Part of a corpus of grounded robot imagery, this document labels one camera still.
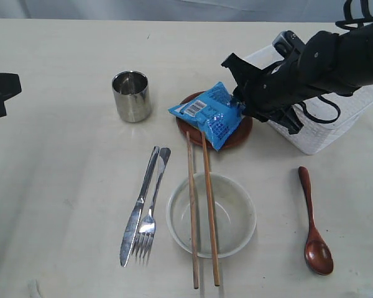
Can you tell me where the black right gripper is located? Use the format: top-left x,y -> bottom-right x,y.
221,46 -> 328,134

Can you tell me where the blue snack packet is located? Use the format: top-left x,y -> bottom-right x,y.
168,81 -> 247,152

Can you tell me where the brown wooden plate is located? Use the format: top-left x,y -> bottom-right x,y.
175,91 -> 254,150

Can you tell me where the stainless steel cup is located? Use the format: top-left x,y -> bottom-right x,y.
112,70 -> 152,123

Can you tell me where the pale green ceramic bowl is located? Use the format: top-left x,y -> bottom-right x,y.
166,173 -> 257,259

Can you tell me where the silver metal utensil handle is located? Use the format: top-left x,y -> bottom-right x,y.
132,147 -> 171,263

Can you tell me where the brown wooden spoon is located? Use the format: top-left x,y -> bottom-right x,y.
298,166 -> 334,276

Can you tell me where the dark metal knife handle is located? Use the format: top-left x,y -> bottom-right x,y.
119,146 -> 160,267

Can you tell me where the wooden chopstick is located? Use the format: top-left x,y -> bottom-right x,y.
201,132 -> 221,287
186,131 -> 199,289

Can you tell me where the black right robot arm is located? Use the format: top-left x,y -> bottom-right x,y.
221,16 -> 373,135

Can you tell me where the white perforated plastic basket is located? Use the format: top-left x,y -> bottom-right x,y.
243,45 -> 373,155

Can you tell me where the white backdrop curtain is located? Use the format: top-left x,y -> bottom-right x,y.
0,0 -> 344,22

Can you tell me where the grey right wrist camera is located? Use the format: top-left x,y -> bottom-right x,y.
272,30 -> 305,58

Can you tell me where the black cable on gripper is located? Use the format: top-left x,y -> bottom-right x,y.
298,0 -> 373,125

